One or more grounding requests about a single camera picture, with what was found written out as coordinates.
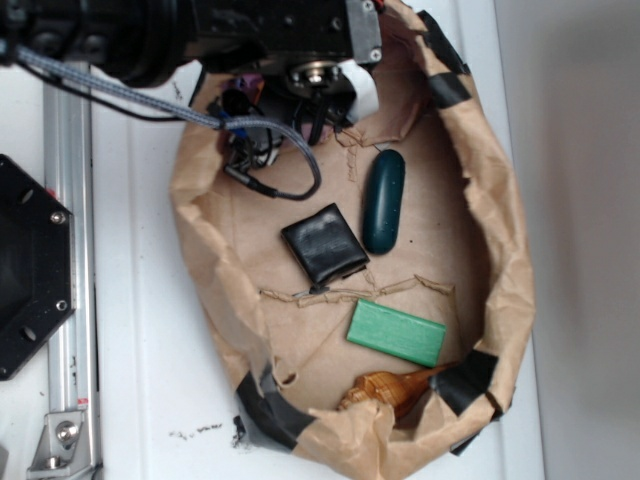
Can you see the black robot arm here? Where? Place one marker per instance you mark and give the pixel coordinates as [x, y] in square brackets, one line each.
[140, 43]

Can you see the metal corner bracket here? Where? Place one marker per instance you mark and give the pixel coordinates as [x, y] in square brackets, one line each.
[63, 451]

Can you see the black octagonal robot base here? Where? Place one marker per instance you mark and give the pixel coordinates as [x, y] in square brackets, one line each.
[36, 270]

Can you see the green rectangular wooden block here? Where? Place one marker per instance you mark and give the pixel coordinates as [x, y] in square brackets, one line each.
[396, 333]

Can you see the dark green oval capsule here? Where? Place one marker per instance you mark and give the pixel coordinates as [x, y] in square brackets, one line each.
[382, 202]

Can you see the aluminium extrusion rail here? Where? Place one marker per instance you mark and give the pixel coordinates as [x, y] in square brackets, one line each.
[72, 349]

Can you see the black taped square block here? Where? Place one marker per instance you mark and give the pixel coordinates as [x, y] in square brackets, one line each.
[325, 246]

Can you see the brown spiral seashell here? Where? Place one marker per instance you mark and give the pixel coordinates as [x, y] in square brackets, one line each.
[400, 391]

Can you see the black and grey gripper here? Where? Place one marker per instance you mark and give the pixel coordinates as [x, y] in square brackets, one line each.
[313, 50]

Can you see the brown paper bag bin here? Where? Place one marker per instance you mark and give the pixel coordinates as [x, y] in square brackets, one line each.
[461, 260]

